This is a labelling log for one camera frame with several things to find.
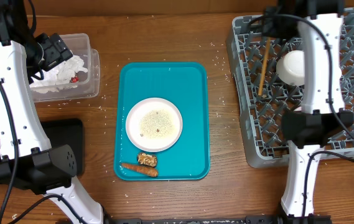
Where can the teal plastic tray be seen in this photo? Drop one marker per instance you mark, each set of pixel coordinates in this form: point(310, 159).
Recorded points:
point(185, 85)

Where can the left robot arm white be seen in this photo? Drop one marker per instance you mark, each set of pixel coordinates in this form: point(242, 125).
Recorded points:
point(28, 161)

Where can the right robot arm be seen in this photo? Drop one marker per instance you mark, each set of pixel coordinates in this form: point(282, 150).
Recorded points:
point(322, 110)

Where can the small pink bowl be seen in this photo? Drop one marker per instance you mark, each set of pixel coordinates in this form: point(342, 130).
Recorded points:
point(298, 109)

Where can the grey dishwasher rack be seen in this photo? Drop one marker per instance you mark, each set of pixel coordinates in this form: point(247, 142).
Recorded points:
point(260, 114)

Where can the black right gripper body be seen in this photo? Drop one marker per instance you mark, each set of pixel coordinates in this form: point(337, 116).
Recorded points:
point(280, 26)

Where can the pale green bowl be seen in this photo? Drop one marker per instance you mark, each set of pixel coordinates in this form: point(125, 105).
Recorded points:
point(290, 68)

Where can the wooden chopstick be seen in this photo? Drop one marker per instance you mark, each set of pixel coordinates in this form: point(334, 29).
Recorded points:
point(264, 66)

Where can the orange carrot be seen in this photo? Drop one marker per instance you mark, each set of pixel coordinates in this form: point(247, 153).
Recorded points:
point(146, 170)

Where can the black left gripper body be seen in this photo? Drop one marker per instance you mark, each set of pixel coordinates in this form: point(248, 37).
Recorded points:
point(54, 53)

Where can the white tissue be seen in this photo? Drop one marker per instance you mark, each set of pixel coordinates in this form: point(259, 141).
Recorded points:
point(56, 78)

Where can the black tray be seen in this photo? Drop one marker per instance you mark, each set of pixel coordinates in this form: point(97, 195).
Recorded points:
point(70, 132)

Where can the brown granola bar piece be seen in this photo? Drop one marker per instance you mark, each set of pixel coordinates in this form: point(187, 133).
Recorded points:
point(145, 159)

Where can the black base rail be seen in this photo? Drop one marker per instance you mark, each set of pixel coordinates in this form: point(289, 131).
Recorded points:
point(250, 219)

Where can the clear plastic waste bin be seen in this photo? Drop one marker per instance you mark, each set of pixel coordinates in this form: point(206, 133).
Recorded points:
point(78, 77)

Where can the small red waste piece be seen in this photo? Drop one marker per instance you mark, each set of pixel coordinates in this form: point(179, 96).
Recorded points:
point(74, 79)

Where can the large white pink-rimmed plate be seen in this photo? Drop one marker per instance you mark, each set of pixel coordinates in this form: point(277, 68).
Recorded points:
point(154, 125)

